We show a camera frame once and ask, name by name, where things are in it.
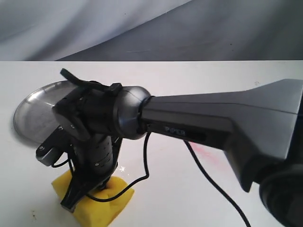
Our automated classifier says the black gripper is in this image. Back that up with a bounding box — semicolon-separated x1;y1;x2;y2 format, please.
52;81;122;213

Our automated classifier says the yellow sponge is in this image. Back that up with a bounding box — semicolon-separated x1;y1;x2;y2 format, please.
52;170;134;227

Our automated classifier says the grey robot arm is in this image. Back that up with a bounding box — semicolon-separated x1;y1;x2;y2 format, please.
53;78;303;227

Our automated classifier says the round steel plate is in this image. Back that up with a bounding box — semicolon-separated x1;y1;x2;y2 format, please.
13;80;75;144

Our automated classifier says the white backdrop cloth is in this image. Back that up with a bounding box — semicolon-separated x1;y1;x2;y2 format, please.
0;0;303;61

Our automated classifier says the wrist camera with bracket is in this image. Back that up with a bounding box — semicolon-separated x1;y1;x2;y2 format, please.
36;126;72;166

